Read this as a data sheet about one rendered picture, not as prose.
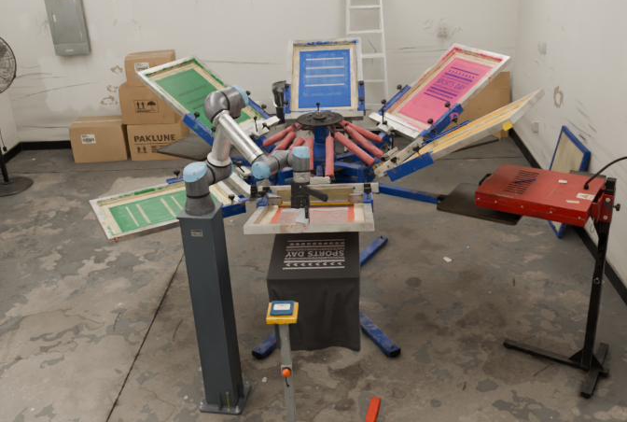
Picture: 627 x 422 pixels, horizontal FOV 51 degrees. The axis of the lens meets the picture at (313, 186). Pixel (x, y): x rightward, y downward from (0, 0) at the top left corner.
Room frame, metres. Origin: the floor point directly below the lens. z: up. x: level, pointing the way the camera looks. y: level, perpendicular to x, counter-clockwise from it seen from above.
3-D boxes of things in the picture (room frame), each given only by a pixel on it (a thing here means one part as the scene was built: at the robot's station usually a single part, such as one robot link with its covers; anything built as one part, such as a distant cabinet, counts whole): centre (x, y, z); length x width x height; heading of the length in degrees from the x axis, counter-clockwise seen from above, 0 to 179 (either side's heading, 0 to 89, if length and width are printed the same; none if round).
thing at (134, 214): (3.65, 0.75, 1.05); 1.08 x 0.61 x 0.23; 116
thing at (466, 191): (3.67, -0.62, 0.91); 1.34 x 0.40 x 0.08; 56
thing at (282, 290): (2.70, 0.03, 0.74); 0.45 x 0.03 x 0.43; 86
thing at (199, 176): (3.00, 0.57, 1.37); 0.13 x 0.12 x 0.14; 139
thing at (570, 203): (3.25, -1.24, 1.06); 0.61 x 0.46 x 0.12; 56
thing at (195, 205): (3.00, 0.57, 1.25); 0.15 x 0.15 x 0.10
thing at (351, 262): (2.93, 0.01, 0.95); 0.48 x 0.44 x 0.01; 176
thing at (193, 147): (4.42, 0.49, 0.91); 1.34 x 0.40 x 0.08; 56
